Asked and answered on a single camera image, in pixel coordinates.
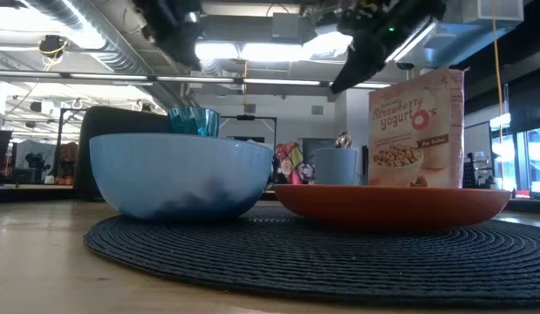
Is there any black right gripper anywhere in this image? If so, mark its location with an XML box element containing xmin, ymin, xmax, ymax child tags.
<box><xmin>330</xmin><ymin>0</ymin><xmax>448</xmax><ymax>95</ymax></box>

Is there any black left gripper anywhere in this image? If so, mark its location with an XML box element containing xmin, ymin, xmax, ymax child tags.
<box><xmin>132</xmin><ymin>0</ymin><xmax>206</xmax><ymax>72</ymax></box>

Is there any long ceiling light strip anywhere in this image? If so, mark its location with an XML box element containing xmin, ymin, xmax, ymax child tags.
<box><xmin>0</xmin><ymin>69</ymin><xmax>393</xmax><ymax>90</ymax></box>

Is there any strawberry yogurt cereal box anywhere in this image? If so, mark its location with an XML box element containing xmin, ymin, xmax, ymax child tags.
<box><xmin>367</xmin><ymin>66</ymin><xmax>466</xmax><ymax>189</ymax></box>

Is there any metal spoon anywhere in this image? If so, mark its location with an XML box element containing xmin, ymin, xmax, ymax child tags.
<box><xmin>334</xmin><ymin>130</ymin><xmax>354</xmax><ymax>151</ymax></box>

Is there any grey ceiling unit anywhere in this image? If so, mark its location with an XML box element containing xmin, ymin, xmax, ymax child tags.
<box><xmin>270</xmin><ymin>12</ymin><xmax>302</xmax><ymax>44</ymax></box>

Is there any teal faceted glass cup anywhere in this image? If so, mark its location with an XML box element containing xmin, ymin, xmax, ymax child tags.
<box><xmin>167</xmin><ymin>106</ymin><xmax>222</xmax><ymax>139</ymax></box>

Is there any light blue mug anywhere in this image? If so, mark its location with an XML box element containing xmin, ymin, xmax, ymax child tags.
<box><xmin>312</xmin><ymin>147</ymin><xmax>359</xmax><ymax>187</ymax></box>

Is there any large black rounded chair back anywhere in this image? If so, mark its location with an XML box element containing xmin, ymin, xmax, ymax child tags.
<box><xmin>72</xmin><ymin>106</ymin><xmax>173</xmax><ymax>201</ymax></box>

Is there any colourful snack packet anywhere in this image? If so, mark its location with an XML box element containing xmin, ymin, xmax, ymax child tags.
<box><xmin>274</xmin><ymin>140</ymin><xmax>317</xmax><ymax>186</ymax></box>

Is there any white ceiling box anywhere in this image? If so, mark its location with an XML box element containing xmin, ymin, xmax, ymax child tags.
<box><xmin>461</xmin><ymin>0</ymin><xmax>525</xmax><ymax>25</ymax></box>

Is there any orange plate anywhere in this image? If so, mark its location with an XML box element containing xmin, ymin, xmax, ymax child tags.
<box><xmin>272</xmin><ymin>183</ymin><xmax>512</xmax><ymax>232</ymax></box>

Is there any light blue ceramic bowl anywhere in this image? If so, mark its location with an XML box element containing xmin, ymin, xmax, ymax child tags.
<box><xmin>88</xmin><ymin>133</ymin><xmax>275</xmax><ymax>221</ymax></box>

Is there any navy woven round placemat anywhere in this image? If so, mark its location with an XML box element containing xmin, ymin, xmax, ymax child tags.
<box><xmin>83</xmin><ymin>205</ymin><xmax>540</xmax><ymax>309</ymax></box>

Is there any silver ceiling ventilation duct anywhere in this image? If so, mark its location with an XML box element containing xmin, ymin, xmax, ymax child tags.
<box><xmin>23</xmin><ymin>0</ymin><xmax>190</xmax><ymax>110</ymax></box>

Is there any black metal frame stand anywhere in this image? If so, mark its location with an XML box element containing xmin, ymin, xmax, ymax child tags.
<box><xmin>219</xmin><ymin>113</ymin><xmax>278</xmax><ymax>152</ymax></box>

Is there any black ceiling reel yellow cable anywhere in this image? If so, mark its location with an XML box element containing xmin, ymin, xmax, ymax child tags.
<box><xmin>37</xmin><ymin>34</ymin><xmax>70</xmax><ymax>61</ymax></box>

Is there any long yellow hanging cable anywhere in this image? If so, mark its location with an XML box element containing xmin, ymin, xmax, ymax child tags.
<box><xmin>490</xmin><ymin>0</ymin><xmax>505</xmax><ymax>132</ymax></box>

